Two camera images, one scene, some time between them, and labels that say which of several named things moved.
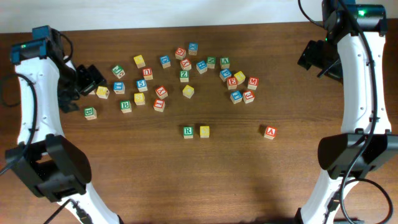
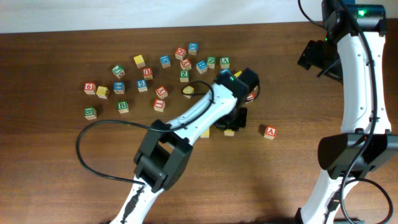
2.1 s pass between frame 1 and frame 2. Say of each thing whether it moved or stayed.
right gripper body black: stayed
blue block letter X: stayed
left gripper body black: moved
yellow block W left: stayed
